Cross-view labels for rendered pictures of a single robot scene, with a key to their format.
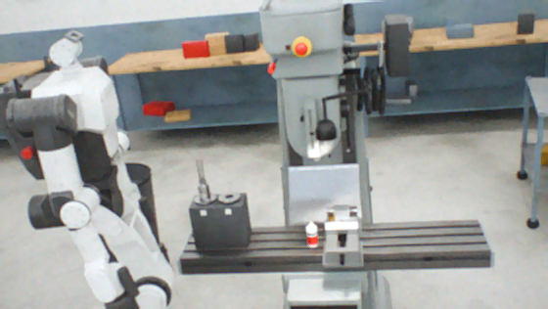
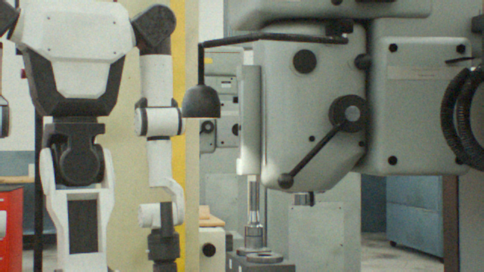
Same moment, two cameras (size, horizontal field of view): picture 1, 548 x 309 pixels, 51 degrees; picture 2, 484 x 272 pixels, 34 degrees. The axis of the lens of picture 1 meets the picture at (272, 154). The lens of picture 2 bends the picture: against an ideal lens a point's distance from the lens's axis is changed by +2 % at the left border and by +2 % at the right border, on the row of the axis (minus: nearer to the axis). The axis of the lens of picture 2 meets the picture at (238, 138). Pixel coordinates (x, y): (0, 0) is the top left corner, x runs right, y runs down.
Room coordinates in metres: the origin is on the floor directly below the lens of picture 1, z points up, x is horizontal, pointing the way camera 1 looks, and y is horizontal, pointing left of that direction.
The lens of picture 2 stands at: (1.34, -1.51, 1.42)
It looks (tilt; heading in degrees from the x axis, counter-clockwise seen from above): 0 degrees down; 68
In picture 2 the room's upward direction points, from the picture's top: straight up
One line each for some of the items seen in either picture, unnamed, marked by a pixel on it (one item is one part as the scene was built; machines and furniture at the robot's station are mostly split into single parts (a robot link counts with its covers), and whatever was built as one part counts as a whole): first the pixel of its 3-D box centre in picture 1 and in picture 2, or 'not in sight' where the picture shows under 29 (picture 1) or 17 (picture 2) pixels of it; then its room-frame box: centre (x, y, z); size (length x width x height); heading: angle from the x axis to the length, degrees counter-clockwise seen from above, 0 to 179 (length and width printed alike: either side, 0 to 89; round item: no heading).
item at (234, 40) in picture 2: (348, 93); (233, 40); (1.82, -0.27, 1.58); 0.17 x 0.01 x 0.01; 108
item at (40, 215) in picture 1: (74, 199); (70, 152); (1.70, 0.65, 1.37); 0.28 x 0.13 x 0.18; 91
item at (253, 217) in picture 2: (201, 171); (253, 202); (2.10, 0.29, 1.24); 0.03 x 0.03 x 0.11
